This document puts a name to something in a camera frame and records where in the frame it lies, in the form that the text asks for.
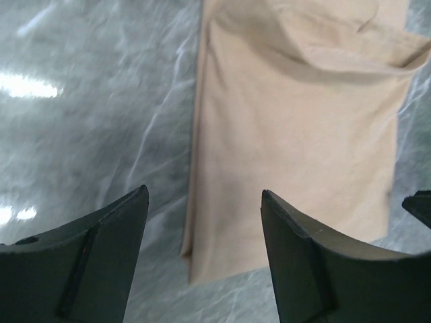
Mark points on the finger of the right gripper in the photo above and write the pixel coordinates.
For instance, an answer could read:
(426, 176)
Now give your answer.
(419, 205)

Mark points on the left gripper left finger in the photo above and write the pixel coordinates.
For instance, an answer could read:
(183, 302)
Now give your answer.
(79, 272)

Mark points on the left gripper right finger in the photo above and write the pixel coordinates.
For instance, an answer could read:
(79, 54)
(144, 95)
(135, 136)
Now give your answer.
(322, 275)

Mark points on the beige t shirt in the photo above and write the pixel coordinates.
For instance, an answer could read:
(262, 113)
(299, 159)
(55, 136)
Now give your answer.
(301, 98)

